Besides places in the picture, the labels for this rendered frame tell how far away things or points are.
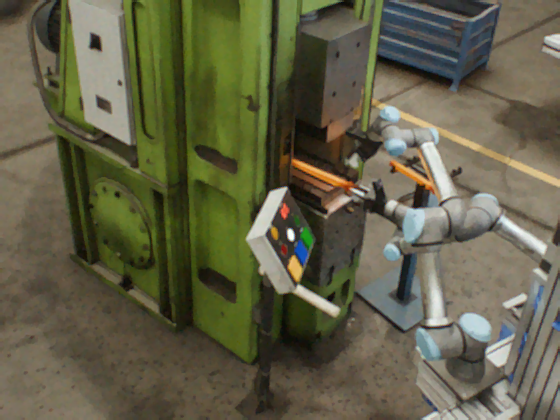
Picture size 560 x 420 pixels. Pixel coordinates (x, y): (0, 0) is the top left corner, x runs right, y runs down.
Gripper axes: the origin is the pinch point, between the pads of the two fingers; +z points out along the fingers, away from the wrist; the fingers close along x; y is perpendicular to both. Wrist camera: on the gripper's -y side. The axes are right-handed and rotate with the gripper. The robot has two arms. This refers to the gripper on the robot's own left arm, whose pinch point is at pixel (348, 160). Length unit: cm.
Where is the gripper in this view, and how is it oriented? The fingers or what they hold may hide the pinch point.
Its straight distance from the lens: 286.5
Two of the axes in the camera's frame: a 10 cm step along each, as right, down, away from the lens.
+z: -4.3, 5.7, 7.0
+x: 6.0, -4.0, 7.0
